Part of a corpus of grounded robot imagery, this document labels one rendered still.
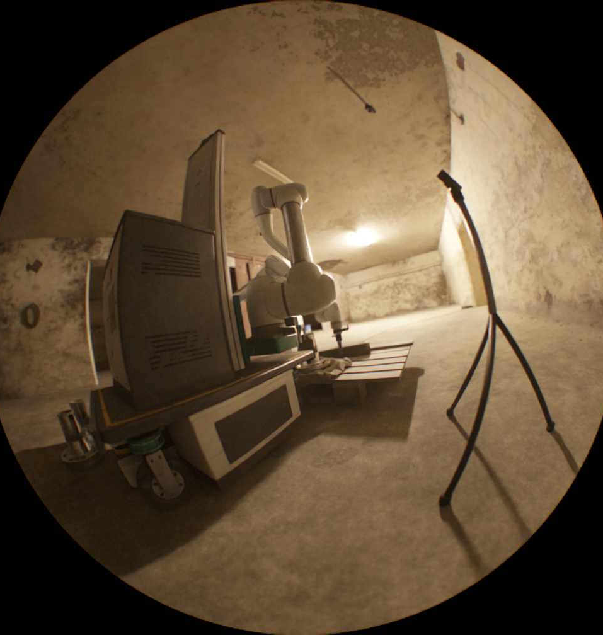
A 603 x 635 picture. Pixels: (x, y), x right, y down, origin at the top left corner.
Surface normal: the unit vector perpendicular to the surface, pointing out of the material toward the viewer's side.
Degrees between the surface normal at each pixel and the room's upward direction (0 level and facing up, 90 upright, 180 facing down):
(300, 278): 76
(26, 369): 90
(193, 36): 180
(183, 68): 180
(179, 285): 90
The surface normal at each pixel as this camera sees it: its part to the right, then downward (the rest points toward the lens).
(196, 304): 0.85, -0.18
